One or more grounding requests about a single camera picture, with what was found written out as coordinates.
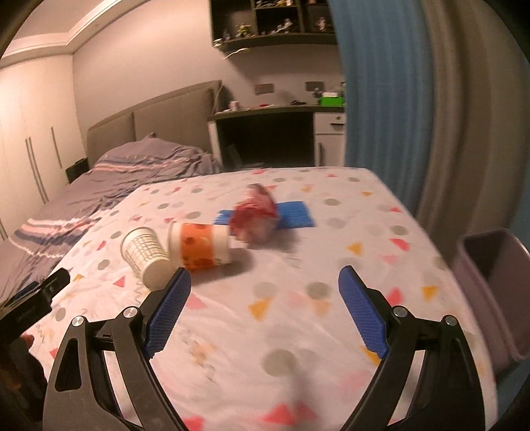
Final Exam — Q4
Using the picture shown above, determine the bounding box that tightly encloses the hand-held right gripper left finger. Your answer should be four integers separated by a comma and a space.
42, 267, 192, 431

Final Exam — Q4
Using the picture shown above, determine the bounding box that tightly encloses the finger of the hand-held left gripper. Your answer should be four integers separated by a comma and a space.
38, 268, 70, 299
8, 281, 42, 306

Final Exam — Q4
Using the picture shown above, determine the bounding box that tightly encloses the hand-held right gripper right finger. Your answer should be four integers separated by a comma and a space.
338, 266, 485, 431

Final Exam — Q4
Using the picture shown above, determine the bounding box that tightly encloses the grey plastic bin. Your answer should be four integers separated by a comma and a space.
457, 228, 530, 374

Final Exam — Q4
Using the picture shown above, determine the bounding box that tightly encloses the red wrapper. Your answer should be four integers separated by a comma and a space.
229, 183, 279, 243

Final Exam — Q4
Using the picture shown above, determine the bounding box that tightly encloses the orange and white paper cup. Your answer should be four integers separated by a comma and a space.
167, 221, 233, 272

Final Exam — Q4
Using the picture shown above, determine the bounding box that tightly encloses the black nightstand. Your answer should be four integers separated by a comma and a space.
65, 156, 89, 183

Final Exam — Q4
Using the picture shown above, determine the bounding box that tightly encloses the blue flat cloth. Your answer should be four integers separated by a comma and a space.
214, 200, 317, 230

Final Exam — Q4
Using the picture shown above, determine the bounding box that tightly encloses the white wardrobe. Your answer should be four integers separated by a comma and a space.
0, 62, 89, 245

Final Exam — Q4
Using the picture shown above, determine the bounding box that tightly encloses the white drawer cabinet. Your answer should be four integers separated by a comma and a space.
312, 112, 347, 167

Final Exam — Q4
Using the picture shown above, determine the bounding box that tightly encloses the grey padded headboard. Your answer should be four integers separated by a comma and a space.
86, 80, 222, 166

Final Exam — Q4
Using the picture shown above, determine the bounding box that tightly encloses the dark wooden desk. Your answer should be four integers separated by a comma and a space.
207, 103, 346, 170

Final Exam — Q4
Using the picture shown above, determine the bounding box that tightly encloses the blue and grey curtain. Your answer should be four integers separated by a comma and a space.
327, 0, 530, 233

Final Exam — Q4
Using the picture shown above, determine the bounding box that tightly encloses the row of small figurines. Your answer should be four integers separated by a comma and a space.
215, 0, 332, 42

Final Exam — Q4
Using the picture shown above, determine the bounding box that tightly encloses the dark wall shelf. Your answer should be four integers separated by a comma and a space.
209, 0, 337, 52

